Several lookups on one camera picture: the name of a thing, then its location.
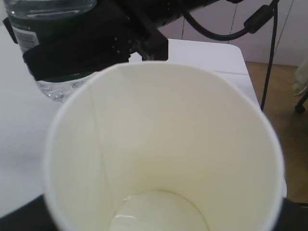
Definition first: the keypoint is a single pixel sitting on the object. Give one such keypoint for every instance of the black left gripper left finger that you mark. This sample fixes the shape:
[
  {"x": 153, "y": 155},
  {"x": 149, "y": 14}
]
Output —
[{"x": 33, "y": 216}]

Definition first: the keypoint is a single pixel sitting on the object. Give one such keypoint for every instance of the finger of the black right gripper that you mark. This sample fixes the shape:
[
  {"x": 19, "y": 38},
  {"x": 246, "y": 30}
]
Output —
[{"x": 9, "y": 29}]

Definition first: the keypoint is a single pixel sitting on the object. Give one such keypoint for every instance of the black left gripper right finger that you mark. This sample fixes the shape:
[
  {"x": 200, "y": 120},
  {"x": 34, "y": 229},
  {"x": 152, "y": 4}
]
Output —
[{"x": 293, "y": 217}]

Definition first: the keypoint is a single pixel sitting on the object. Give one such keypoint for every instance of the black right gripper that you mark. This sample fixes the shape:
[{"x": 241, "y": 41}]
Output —
[{"x": 97, "y": 43}]

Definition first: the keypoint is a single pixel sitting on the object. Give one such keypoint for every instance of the clear green-label water bottle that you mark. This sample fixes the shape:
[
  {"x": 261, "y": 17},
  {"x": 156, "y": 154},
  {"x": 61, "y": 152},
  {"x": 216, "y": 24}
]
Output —
[{"x": 43, "y": 29}]

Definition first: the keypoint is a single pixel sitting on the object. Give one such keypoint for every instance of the white paper cup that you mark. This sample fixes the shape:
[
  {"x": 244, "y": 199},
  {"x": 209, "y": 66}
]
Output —
[{"x": 156, "y": 146}]

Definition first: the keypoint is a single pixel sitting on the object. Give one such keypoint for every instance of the office chair wheel base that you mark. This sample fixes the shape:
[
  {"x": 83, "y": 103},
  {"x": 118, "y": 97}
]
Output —
[{"x": 299, "y": 107}]

